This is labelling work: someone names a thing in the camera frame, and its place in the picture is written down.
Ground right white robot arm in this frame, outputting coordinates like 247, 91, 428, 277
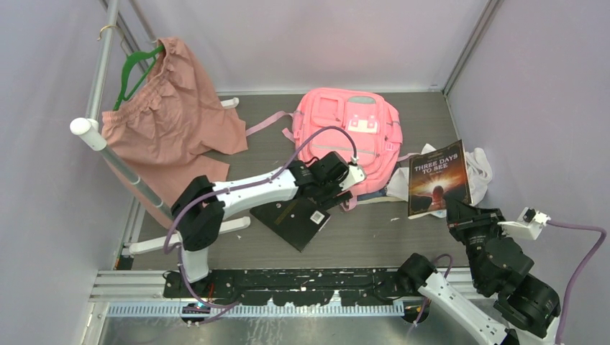
397, 197, 561, 344

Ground green clothes hanger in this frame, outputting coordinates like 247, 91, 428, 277
112, 43, 165, 111

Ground pink shorts on hanger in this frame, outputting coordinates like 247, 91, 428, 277
101, 37, 248, 206

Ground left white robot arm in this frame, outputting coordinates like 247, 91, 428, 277
170, 152, 366, 297

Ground pink student backpack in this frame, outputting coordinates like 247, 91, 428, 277
245, 87, 420, 211

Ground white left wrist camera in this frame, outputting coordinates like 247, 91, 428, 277
340, 163, 367, 190

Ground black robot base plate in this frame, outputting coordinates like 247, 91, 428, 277
162, 268, 418, 307

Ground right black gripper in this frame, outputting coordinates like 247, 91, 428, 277
445, 194, 508, 287

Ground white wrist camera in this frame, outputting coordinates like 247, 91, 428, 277
340, 163, 367, 190
498, 208, 551, 241

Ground Three Days To See book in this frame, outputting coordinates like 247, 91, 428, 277
408, 140, 472, 219

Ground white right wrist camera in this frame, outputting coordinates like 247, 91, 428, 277
498, 208, 551, 241

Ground Moon and Sixpence book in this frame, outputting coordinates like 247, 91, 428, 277
250, 198, 331, 252

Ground white slotted cable duct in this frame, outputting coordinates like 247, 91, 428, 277
106, 301, 404, 318

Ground white crumpled cloth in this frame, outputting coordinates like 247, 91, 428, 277
386, 147, 493, 206

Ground blue book under backpack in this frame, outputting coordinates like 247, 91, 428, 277
357, 188, 401, 205

